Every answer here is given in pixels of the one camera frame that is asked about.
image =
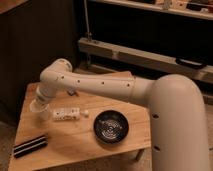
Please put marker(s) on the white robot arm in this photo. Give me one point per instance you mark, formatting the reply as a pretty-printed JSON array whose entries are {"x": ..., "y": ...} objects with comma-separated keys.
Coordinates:
[{"x": 178, "y": 123}]

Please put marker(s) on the black white striped box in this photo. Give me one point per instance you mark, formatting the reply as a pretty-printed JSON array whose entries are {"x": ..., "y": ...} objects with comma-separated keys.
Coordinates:
[{"x": 30, "y": 146}]

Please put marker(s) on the wooden low table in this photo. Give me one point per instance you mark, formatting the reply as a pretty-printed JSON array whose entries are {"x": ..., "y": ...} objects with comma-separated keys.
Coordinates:
[{"x": 74, "y": 141}]

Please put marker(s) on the dark pen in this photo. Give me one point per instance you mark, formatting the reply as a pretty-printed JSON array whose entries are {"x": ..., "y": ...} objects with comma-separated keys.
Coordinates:
[{"x": 72, "y": 93}]

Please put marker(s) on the metal vertical pole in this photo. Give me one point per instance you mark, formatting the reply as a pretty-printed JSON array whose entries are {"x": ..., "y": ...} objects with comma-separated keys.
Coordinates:
[{"x": 88, "y": 32}]

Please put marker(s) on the white plastic bottle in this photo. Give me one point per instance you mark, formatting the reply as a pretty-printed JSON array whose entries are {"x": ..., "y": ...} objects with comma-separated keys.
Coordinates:
[{"x": 72, "y": 113}]

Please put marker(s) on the black handle on drawer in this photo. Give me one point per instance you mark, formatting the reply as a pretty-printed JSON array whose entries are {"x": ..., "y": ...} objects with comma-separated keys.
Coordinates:
[{"x": 190, "y": 65}]

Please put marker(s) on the black round bowl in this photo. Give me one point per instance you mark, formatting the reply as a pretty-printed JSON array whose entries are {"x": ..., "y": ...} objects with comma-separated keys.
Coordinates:
[{"x": 110, "y": 127}]

